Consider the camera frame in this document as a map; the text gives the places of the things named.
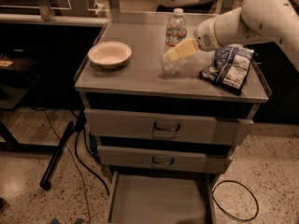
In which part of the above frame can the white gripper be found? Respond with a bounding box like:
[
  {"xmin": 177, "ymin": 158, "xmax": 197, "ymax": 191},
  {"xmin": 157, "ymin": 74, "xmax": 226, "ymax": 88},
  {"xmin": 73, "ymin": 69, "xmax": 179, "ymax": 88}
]
[{"xmin": 165, "ymin": 18, "xmax": 219, "ymax": 62}]

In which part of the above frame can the top grey drawer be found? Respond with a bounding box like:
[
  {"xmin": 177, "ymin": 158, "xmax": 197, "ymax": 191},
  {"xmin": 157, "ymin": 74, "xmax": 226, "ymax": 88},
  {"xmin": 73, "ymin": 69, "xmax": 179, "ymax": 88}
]
[{"xmin": 85, "ymin": 109, "xmax": 253, "ymax": 146}]

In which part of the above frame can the blue white chip bag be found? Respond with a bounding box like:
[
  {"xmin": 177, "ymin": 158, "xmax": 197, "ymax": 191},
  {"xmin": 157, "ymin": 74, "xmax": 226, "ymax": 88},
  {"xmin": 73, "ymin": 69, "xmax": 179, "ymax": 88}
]
[{"xmin": 199, "ymin": 46, "xmax": 254, "ymax": 91}]

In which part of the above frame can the black stand leg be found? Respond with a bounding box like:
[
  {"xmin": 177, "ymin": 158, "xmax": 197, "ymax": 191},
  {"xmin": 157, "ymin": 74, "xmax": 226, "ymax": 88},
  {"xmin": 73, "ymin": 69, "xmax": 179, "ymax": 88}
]
[{"xmin": 39, "ymin": 121, "xmax": 74, "ymax": 190}]

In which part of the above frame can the bottom open grey drawer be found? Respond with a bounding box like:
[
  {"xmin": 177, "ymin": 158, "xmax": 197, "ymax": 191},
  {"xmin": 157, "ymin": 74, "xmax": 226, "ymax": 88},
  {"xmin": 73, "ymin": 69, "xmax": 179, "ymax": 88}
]
[{"xmin": 104, "ymin": 170, "xmax": 216, "ymax": 224}]

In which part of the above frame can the clear plastic water bottle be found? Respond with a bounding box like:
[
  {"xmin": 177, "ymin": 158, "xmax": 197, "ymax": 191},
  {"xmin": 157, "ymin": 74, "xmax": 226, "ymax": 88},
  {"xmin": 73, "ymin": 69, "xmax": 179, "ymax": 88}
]
[{"xmin": 162, "ymin": 8, "xmax": 187, "ymax": 74}]

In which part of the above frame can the white bowl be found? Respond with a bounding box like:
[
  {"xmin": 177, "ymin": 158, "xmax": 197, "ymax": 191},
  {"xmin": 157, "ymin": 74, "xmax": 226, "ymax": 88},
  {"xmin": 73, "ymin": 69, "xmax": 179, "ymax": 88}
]
[{"xmin": 88, "ymin": 41, "xmax": 132, "ymax": 69}]

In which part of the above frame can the grey drawer cabinet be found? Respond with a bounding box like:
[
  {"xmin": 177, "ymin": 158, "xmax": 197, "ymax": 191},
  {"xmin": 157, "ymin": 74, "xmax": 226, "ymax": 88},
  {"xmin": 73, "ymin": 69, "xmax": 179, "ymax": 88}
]
[{"xmin": 74, "ymin": 10, "xmax": 272, "ymax": 224}]

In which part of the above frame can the middle grey drawer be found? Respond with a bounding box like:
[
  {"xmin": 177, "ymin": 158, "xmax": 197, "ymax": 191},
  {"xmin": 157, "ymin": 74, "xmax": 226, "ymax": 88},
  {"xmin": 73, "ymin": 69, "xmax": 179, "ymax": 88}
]
[{"xmin": 98, "ymin": 146, "xmax": 232, "ymax": 174}]

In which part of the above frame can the black cable loop on floor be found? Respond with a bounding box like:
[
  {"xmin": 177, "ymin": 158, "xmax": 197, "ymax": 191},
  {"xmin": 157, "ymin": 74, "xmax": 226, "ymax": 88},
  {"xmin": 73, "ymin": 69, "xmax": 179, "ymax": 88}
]
[{"xmin": 211, "ymin": 179, "xmax": 260, "ymax": 222}]

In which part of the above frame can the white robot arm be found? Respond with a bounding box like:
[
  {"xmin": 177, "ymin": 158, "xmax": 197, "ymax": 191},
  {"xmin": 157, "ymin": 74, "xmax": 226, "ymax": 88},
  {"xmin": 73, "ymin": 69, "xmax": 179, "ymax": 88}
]
[{"xmin": 163, "ymin": 0, "xmax": 299, "ymax": 70}]

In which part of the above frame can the metal railing bar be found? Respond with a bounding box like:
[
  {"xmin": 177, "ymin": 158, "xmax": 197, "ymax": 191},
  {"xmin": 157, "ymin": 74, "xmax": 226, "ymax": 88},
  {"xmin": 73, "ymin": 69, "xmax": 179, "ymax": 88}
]
[{"xmin": 0, "ymin": 14, "xmax": 108, "ymax": 27}]

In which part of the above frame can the dark side table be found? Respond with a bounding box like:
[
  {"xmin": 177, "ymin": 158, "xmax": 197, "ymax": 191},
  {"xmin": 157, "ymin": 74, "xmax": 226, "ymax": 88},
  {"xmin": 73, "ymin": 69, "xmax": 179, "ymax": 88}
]
[{"xmin": 0, "ymin": 50, "xmax": 39, "ymax": 109}]

